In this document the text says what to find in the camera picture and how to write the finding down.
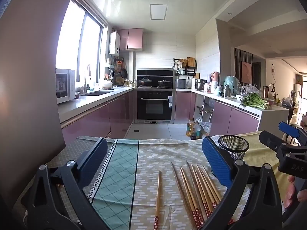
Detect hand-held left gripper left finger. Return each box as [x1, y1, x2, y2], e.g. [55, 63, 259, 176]
[20, 138, 108, 230]

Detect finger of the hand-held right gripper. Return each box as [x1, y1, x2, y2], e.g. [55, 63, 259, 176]
[258, 131, 292, 155]
[278, 121, 307, 146]

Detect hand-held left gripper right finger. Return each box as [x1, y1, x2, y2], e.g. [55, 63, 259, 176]
[199, 136, 286, 230]

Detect black mesh holder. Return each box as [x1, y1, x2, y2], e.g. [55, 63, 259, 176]
[218, 135, 250, 164]

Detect bundle of wooden chopsticks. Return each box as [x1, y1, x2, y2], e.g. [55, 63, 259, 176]
[171, 160, 235, 230]

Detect floral-end wooden chopstick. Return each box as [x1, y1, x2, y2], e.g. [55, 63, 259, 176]
[154, 170, 162, 230]

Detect person's right hand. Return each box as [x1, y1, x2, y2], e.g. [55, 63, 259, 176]
[284, 175, 307, 209]

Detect pink base cabinets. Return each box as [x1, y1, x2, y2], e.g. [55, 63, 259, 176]
[61, 90, 137, 144]
[175, 90, 261, 137]

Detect clear plastic floor bag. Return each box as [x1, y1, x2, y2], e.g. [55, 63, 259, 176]
[199, 121, 213, 137]

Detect dark cooking oil bottle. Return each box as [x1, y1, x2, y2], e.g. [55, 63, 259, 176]
[191, 120, 202, 140]

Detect green leafy vegetables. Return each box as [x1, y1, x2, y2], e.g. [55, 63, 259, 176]
[240, 93, 268, 109]

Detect yellow cooking oil bottle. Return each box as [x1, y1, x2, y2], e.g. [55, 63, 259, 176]
[187, 118, 195, 137]

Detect crinkled plastic bag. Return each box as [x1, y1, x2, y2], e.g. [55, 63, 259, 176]
[240, 84, 261, 96]

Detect patchwork patterned tablecloth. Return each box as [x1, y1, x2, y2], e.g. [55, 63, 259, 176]
[14, 131, 288, 230]

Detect kitchen sink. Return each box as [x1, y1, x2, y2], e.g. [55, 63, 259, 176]
[80, 90, 116, 97]

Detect mint green air fryer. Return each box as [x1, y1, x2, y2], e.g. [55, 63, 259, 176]
[224, 75, 241, 94]

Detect white microwave oven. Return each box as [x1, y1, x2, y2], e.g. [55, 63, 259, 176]
[56, 68, 76, 104]

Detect black integrated stove oven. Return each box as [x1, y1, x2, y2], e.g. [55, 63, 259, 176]
[137, 68, 177, 124]

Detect stainless steel pot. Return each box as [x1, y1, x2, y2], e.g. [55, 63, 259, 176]
[195, 79, 207, 91]

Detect pink electric kettle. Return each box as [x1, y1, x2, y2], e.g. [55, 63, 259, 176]
[211, 71, 220, 88]

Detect grey refrigerator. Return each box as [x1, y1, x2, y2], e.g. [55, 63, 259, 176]
[0, 0, 82, 209]

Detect white water heater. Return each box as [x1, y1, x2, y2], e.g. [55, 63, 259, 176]
[109, 32, 121, 55]

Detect kitchen window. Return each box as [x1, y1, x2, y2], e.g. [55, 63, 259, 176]
[56, 0, 108, 96]

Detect square ceiling light panel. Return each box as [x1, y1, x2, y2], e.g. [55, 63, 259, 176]
[150, 4, 168, 20]

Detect framed pink wall picture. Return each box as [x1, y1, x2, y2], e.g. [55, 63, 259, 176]
[241, 61, 252, 83]

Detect dark striped wall panel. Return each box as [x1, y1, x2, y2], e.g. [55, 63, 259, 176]
[234, 48, 254, 84]

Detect black wall shelf rack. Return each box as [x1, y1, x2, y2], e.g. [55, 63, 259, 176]
[173, 57, 197, 76]

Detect pink wall cabinet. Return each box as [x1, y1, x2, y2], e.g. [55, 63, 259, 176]
[117, 28, 144, 51]

